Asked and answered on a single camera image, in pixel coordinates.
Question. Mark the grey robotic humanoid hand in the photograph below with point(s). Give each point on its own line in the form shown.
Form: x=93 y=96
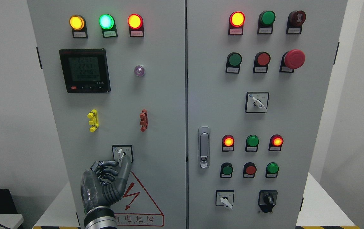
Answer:
x=102 y=185

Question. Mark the white rotary switch door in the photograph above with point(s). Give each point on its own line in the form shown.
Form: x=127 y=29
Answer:
x=120 y=151

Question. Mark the silver black robot forearm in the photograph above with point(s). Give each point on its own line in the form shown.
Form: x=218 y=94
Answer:
x=100 y=218

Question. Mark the yellow indicator light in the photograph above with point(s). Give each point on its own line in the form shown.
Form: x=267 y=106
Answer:
x=78 y=26

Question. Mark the green lit indicator light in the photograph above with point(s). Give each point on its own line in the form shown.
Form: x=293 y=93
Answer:
x=108 y=26

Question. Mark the red electrical warning sticker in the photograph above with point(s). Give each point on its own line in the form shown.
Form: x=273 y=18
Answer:
x=137 y=207

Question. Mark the yellow terminal clip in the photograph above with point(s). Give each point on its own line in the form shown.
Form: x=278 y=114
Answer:
x=93 y=120

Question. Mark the red terminal clip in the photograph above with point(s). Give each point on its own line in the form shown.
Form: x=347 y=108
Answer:
x=143 y=120

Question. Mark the white box bottom left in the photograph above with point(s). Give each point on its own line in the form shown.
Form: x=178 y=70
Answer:
x=12 y=221

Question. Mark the left grey cabinet door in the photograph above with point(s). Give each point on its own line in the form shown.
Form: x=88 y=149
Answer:
x=159 y=152

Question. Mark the grey cabinet door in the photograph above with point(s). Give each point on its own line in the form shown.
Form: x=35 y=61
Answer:
x=159 y=152
x=217 y=99

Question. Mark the black digital power meter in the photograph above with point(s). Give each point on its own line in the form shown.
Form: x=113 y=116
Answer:
x=85 y=70

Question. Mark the clear small light bulb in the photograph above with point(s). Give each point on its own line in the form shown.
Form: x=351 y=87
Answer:
x=139 y=70

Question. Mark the green push button lower left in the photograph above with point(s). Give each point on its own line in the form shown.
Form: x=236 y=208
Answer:
x=226 y=170

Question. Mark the green push button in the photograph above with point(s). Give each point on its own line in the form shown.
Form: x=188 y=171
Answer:
x=226 y=170
x=265 y=22

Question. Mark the red lit indicator lower left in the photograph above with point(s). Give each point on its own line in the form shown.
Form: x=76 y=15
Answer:
x=228 y=143

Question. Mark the red lit indicator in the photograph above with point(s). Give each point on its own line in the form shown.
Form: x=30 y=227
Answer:
x=228 y=143
x=275 y=143
x=236 y=23

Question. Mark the red push button lower middle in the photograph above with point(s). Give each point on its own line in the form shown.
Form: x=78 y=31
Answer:
x=249 y=170

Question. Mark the green indicator lower middle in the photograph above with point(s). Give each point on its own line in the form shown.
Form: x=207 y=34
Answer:
x=252 y=143

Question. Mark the red indicator light left door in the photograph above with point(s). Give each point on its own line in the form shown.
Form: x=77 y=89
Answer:
x=136 y=26

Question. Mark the green indicator lower right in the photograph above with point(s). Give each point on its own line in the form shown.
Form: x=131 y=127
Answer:
x=272 y=170

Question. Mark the red lit indicator lower right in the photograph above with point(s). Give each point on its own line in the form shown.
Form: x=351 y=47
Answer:
x=275 y=143

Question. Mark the green push button second row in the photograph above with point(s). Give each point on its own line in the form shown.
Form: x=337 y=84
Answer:
x=233 y=63

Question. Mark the right grey cabinet door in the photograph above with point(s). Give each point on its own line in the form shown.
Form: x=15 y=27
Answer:
x=217 y=99

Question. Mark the red push button second row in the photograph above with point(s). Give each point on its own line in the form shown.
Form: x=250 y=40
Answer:
x=261 y=62

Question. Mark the red lit indicator top right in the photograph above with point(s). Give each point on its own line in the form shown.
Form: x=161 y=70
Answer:
x=236 y=23

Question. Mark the red emergency stop button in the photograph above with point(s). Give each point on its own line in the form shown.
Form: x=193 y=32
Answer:
x=292 y=60

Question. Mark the green push button top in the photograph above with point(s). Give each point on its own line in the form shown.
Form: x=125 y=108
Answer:
x=265 y=22

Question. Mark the dark red buzzer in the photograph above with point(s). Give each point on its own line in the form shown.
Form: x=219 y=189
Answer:
x=295 y=21

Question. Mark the silver door lock handle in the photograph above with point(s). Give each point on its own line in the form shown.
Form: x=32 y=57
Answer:
x=204 y=134

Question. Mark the white rotary switch bottom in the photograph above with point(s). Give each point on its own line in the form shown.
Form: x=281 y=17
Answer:
x=225 y=198

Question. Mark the white rotary switch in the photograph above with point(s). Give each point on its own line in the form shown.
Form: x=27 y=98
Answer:
x=225 y=198
x=257 y=102

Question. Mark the black selector knob switch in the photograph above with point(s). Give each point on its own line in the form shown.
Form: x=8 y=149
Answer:
x=267 y=200

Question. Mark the white rotary switch upper right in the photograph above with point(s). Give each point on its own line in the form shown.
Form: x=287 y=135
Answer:
x=257 y=102

